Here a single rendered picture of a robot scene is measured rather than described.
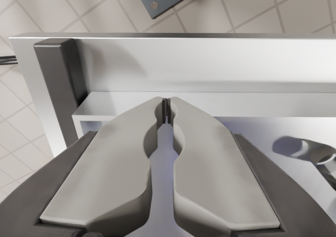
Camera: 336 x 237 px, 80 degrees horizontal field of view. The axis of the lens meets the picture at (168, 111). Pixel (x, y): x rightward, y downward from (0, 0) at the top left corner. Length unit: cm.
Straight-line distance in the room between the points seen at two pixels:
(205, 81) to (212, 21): 90
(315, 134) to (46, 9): 113
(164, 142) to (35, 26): 110
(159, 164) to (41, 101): 11
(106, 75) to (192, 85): 6
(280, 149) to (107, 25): 97
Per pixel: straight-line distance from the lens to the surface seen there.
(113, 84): 16
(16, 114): 153
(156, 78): 15
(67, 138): 17
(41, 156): 167
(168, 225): 28
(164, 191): 23
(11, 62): 122
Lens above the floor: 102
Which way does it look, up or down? 60 degrees down
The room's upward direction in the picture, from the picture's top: 177 degrees counter-clockwise
